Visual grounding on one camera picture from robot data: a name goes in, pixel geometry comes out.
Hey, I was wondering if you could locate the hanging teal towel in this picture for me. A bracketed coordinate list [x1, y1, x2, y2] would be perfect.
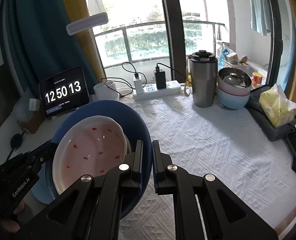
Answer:
[248, 0, 272, 37]

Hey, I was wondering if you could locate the pink steel-lined bowl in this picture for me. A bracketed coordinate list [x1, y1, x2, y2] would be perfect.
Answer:
[217, 67, 252, 97]

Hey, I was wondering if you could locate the pink seed-print bowl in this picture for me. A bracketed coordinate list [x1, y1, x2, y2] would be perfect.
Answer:
[52, 115, 128, 195]

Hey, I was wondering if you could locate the light blue small bowl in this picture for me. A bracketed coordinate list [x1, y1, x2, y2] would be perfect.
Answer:
[216, 87, 251, 110]

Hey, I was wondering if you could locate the balcony railing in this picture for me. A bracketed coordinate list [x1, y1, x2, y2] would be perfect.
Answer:
[93, 21, 226, 68]

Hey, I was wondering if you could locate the black power adapter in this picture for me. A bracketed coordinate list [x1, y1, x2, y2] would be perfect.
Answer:
[153, 67, 166, 90]

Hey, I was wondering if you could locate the dark window frame post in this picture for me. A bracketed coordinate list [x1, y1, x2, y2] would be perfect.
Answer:
[158, 0, 188, 85]

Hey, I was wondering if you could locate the cardboard box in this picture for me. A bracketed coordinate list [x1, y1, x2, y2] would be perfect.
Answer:
[17, 110, 45, 134]

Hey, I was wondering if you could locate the black adapter cable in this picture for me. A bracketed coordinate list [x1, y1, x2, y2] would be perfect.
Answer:
[156, 62, 188, 80]

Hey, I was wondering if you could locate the black charger cable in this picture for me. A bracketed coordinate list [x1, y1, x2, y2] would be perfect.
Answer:
[102, 62, 140, 98]

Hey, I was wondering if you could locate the tablet with clock display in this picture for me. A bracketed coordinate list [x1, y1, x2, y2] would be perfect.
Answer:
[39, 66, 91, 118]

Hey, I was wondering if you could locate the black bag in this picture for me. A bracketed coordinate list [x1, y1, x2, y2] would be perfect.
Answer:
[245, 85, 296, 142]

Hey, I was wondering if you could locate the black round device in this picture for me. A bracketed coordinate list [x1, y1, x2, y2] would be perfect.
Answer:
[10, 133, 22, 149]

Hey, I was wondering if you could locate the blue plastic bag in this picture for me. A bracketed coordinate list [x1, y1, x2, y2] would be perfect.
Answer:
[218, 44, 236, 68]

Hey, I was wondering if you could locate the white power strip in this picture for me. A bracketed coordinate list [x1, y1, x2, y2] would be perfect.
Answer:
[132, 80, 182, 102]

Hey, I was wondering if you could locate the teal curtain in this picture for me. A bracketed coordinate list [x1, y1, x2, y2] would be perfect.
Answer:
[0, 0, 98, 100]

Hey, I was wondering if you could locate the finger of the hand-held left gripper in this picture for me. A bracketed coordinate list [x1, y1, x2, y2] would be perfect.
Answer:
[25, 141, 54, 158]
[34, 144, 58, 168]

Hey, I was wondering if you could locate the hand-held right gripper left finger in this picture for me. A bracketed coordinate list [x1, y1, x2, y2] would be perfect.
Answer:
[16, 139, 145, 240]

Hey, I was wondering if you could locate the yellow tissue pack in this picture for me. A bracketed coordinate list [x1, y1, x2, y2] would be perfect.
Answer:
[259, 84, 296, 128]

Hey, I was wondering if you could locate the small white box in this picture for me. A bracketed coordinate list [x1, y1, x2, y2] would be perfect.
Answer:
[29, 98, 41, 112]

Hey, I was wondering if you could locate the white desk lamp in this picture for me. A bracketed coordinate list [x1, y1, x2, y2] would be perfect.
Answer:
[66, 12, 120, 103]

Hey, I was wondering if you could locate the blue plate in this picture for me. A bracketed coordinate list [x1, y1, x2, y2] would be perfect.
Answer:
[32, 175, 56, 205]

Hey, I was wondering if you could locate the clear plastic bag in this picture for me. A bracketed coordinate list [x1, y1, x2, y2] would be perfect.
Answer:
[12, 87, 41, 120]

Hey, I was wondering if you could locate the large blue bowl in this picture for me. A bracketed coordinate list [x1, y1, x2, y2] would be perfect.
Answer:
[45, 100, 151, 220]

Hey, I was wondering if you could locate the steel thermos bottle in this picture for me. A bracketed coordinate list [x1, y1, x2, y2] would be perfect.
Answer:
[187, 50, 218, 108]

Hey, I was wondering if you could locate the white textured tablecloth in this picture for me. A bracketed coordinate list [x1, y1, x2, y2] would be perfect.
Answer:
[25, 97, 296, 240]

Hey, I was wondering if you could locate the white charger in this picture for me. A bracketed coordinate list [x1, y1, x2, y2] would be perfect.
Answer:
[133, 73, 145, 93]

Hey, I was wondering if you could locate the white tablet stand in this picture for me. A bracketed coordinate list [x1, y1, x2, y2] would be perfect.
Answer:
[50, 106, 80, 117]

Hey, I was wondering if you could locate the person's left hand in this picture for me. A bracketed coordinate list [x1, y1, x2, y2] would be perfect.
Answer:
[0, 200, 35, 233]

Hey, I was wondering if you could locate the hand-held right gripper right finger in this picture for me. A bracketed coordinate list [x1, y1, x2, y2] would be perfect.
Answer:
[151, 140, 279, 240]

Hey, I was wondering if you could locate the white storage basket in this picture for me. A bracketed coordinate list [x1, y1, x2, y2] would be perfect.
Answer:
[223, 59, 266, 81]

